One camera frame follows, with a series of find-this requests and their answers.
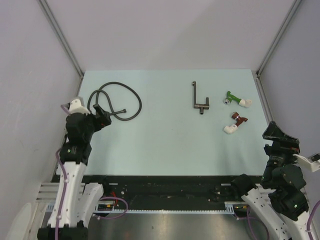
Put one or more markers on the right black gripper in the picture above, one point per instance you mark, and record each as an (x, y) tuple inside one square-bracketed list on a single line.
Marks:
[(282, 142)]

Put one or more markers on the aluminium frame post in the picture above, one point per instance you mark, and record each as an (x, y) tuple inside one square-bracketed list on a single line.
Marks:
[(293, 10), (49, 15)]

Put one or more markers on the brown tap white elbow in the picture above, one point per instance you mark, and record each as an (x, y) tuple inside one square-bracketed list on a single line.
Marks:
[(238, 121)]

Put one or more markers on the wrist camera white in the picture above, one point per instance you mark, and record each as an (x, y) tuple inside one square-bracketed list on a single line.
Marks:
[(311, 163), (76, 105)]

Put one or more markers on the white slotted cable duct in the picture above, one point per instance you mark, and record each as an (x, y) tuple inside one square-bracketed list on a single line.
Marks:
[(228, 209)]

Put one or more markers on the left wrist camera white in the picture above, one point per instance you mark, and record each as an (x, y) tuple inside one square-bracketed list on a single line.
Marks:
[(76, 105)]

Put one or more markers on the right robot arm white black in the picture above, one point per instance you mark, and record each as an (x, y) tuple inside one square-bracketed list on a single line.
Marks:
[(286, 215)]

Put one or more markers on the left aluminium frame post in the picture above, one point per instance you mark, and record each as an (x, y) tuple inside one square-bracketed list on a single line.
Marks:
[(49, 15)]

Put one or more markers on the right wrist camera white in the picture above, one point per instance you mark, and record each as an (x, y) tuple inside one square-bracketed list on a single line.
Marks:
[(311, 163)]

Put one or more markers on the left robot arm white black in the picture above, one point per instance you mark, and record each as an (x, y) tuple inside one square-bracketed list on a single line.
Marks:
[(73, 209)]

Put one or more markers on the dark metal faucet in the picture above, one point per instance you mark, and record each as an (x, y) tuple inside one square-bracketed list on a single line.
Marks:
[(200, 107)]

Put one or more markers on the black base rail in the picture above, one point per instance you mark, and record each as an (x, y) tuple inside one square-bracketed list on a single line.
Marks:
[(163, 193)]

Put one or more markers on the right aluminium frame post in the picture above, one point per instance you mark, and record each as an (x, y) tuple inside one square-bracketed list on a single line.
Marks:
[(293, 10)]

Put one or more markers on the green tap white elbow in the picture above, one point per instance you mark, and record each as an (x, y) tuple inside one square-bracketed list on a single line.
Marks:
[(246, 103)]

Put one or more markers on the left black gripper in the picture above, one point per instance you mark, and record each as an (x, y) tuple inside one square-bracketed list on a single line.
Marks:
[(101, 121)]

